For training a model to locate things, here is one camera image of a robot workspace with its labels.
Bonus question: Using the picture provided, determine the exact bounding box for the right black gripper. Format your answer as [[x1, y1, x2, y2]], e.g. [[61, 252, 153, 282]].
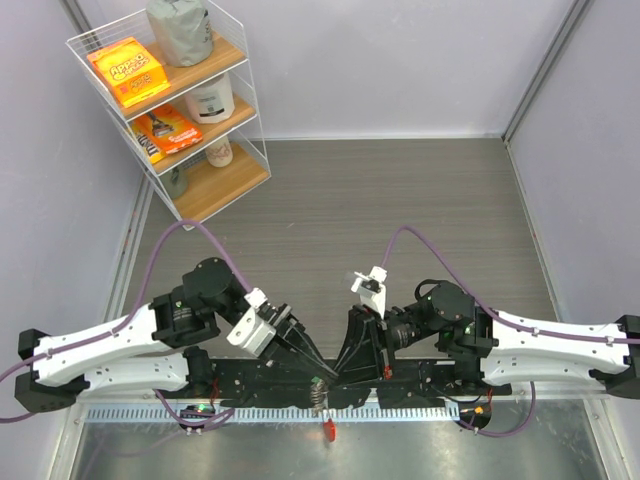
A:
[[326, 303, 436, 393]]

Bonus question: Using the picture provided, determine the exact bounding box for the keyring bunch with red tag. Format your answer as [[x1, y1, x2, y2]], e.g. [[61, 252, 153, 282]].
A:
[[309, 377, 336, 444]]

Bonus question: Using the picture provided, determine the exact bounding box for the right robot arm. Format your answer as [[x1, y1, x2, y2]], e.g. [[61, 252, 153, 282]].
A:
[[335, 279, 639, 400]]

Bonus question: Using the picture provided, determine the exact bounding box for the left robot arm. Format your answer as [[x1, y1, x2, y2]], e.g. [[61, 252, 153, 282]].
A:
[[14, 257, 338, 414]]

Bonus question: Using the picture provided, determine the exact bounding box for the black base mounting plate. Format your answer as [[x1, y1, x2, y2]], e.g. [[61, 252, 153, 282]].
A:
[[161, 359, 510, 410]]

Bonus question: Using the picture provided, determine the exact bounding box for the grey green small vase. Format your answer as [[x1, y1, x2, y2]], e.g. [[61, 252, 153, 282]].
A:
[[161, 166, 188, 200]]

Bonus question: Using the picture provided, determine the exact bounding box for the cream patterned cup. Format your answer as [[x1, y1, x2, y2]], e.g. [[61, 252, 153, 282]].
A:
[[205, 136, 233, 168]]

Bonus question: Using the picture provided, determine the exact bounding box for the white labelled tub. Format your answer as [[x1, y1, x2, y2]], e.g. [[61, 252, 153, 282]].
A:
[[184, 73, 235, 124]]

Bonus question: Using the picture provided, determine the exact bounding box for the orange snack packet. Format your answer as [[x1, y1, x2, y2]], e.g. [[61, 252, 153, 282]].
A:
[[134, 103, 203, 155]]

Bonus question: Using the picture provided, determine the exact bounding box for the yellow candy packet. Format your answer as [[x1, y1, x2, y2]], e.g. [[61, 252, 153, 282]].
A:
[[131, 123, 167, 165]]

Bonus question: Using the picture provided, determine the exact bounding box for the orange snack box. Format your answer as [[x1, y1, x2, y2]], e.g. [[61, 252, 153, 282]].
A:
[[87, 37, 171, 108]]

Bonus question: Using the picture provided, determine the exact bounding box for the grey paper bag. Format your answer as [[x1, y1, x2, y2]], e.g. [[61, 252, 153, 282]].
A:
[[146, 0, 214, 67]]

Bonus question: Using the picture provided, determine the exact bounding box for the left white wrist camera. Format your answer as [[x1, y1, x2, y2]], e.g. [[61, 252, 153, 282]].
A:
[[226, 288, 276, 357]]

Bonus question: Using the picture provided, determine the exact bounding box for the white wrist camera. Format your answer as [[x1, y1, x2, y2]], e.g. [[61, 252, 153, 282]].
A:
[[226, 288, 276, 357], [345, 266, 387, 319]]

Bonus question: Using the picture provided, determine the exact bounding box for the white slotted cable duct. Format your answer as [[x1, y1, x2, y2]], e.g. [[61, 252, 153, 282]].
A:
[[84, 401, 460, 424]]

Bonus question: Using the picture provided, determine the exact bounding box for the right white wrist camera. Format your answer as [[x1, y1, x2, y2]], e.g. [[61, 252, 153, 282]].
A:
[[345, 266, 387, 319]]

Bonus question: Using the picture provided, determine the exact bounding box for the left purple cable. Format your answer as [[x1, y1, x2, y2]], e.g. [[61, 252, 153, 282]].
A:
[[0, 219, 264, 444]]

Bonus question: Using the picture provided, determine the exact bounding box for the purple cable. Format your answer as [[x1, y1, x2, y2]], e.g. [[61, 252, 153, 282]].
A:
[[0, 219, 264, 444], [379, 225, 640, 440]]

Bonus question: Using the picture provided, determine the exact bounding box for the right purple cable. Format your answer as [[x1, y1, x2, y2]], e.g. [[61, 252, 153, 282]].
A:
[[379, 225, 640, 440]]

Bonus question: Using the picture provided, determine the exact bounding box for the white wire shelf rack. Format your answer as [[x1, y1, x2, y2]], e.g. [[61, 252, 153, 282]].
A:
[[66, 1, 270, 222]]

